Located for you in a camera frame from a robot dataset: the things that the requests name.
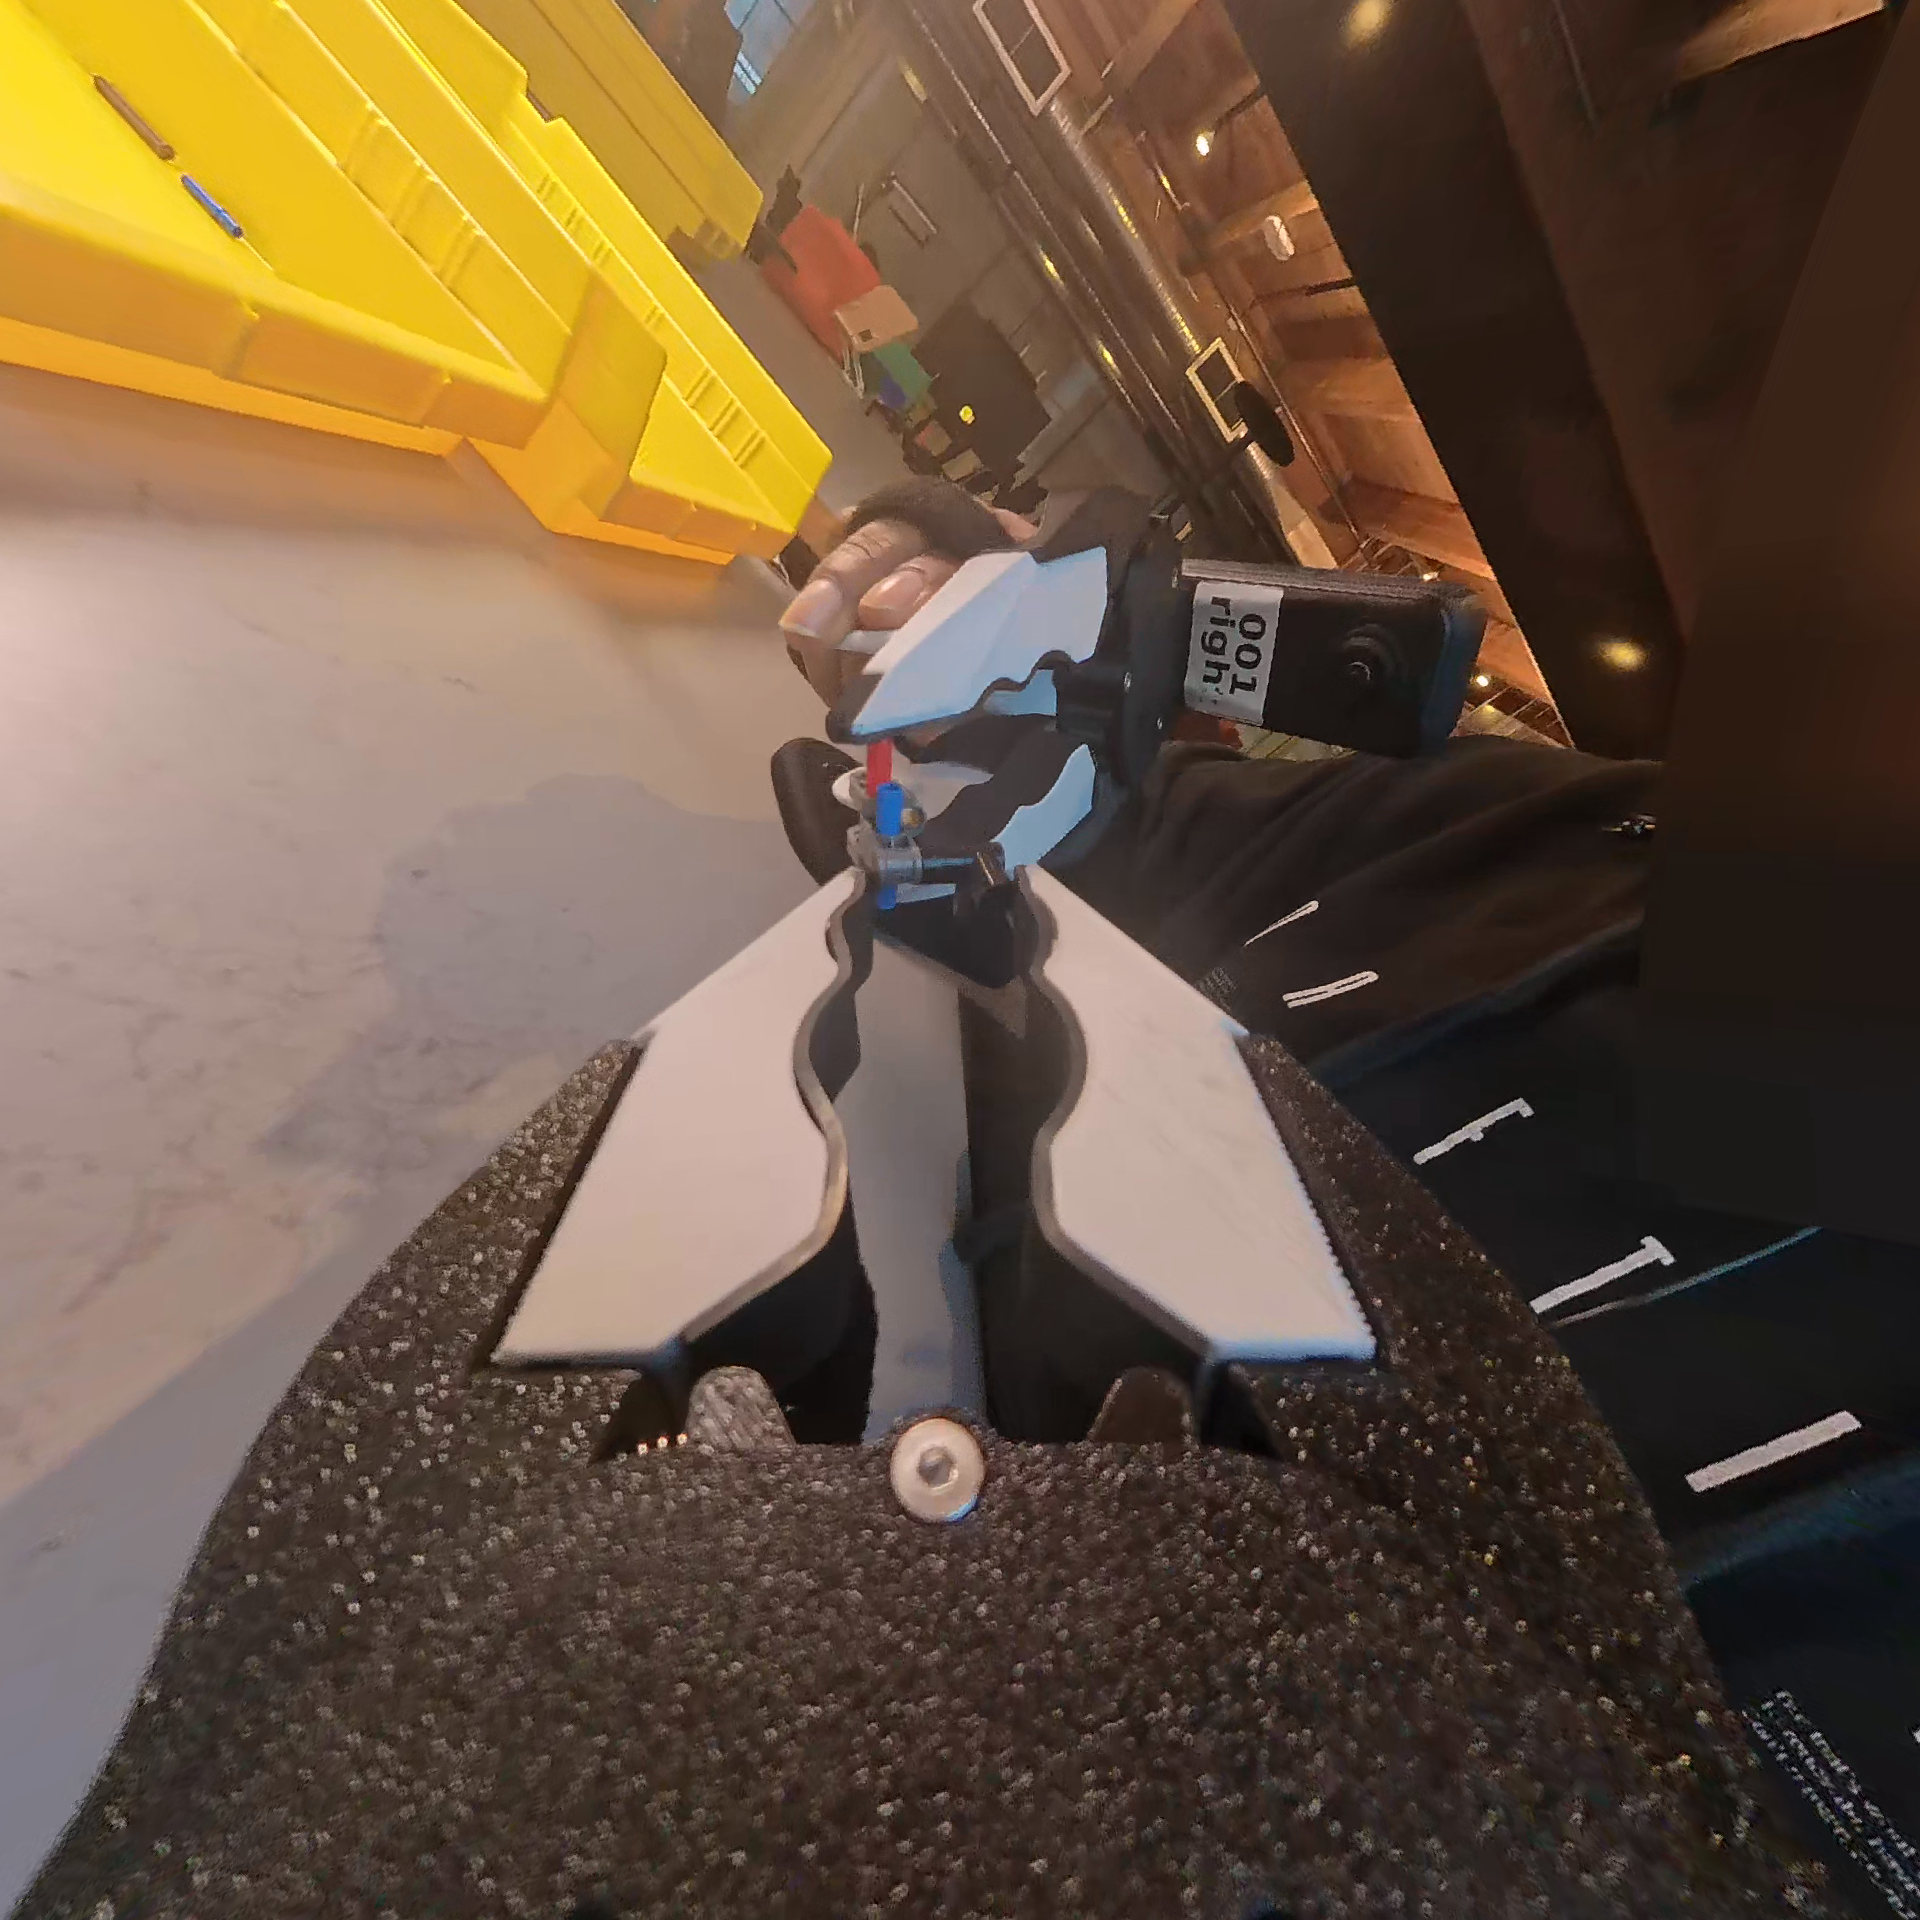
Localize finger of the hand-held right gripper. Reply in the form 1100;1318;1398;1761
849;545;1113;745
914;743;1100;903

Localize person's right hand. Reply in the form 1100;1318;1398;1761
779;480;1041;684

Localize grey desk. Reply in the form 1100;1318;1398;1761
0;257;903;1848

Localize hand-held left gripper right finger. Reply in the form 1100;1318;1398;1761
1019;866;1379;1367

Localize person's right forearm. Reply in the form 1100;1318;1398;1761
1073;737;1659;1051

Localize large yellow storage bin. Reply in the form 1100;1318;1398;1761
0;0;553;459

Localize black connector with blue pins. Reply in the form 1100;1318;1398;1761
874;787;1010;922

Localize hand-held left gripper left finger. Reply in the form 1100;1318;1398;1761
491;866;876;1369

